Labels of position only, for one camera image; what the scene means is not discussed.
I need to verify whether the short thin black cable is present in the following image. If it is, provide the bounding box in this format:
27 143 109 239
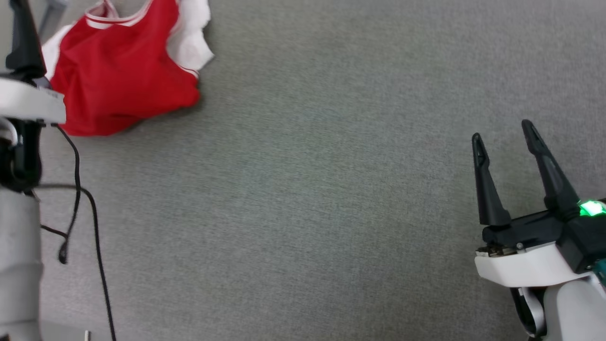
40 124 81 265

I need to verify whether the red and white jersey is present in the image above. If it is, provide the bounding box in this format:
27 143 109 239
42 0 214 137

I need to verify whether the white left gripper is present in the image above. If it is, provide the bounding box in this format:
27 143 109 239
0 0 67 125

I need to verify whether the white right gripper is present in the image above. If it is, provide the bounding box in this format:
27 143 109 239
472 119 581 288

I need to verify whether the long thin black cable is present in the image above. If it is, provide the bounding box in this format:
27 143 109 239
33 184 117 341

